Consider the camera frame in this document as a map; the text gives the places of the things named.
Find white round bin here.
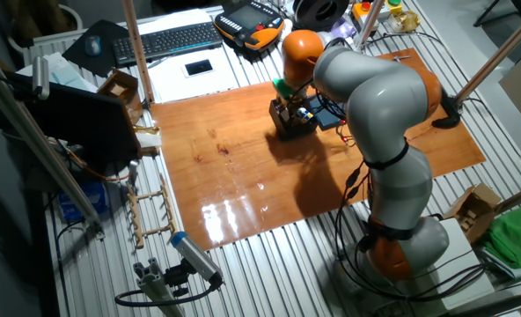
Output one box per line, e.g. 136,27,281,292
5,3,84,56

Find silver metal cylinder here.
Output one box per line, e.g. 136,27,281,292
127,158,141,188

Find aluminium profile piece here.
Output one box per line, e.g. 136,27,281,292
132,257,187,317

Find wooden board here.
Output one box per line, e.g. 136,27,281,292
149,47,487,252

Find black camera cable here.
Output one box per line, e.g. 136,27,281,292
114,281,220,308

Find blue packet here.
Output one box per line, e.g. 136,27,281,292
57,180,110,224

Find green cloth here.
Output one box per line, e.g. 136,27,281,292
480,200,521,269

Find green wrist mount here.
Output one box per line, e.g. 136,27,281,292
272,77,310,100

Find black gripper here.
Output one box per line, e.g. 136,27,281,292
274,94,308,129

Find white box gold ribbon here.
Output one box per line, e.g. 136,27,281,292
132,124,164,159

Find blue computer mouse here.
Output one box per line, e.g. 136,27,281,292
84,34,102,57

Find silver camera blue cap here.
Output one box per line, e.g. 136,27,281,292
170,231,225,290

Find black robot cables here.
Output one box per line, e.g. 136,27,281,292
317,83,499,305

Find black gift box base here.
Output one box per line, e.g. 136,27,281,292
268,99,319,141

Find open cardboard box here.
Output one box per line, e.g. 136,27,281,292
443,182,503,246
96,69,145,127

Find wooden rack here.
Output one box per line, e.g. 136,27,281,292
126,173,178,250

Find black filament spool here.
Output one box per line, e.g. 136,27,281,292
291,0,350,34

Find white smartphone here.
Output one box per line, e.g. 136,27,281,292
181,58,216,78

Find golden glass ornament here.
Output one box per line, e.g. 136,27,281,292
387,9,422,34

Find aluminium frame beam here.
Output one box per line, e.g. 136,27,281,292
0,61,106,239

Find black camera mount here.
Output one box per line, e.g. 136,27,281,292
163,259,195,299

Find black mouse pad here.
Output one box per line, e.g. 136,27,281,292
61,19,132,78

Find black screw clamp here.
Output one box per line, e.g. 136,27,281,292
392,53,463,129

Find black orange teach pendant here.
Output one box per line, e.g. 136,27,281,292
213,0,286,52

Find white base box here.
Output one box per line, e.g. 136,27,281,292
396,217,497,312

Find green button box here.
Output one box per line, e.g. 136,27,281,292
385,0,405,18

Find black keyboard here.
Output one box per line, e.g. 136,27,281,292
111,21,224,68

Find wooden frame post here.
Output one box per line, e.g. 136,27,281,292
356,0,385,48
454,2,521,105
121,0,156,107

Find light blue papers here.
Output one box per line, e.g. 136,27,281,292
16,51,99,93

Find yellow emergency stop box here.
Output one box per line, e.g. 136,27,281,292
351,1,375,23

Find black monitor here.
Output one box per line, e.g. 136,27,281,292
0,72,143,175

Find white paper sheet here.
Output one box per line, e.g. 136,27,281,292
148,46,242,105

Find black gift box lid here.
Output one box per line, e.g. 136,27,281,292
306,94,345,132

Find orange cable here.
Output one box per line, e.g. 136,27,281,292
60,138,132,182

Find purple plastic bag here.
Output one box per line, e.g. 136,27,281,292
329,17,358,41

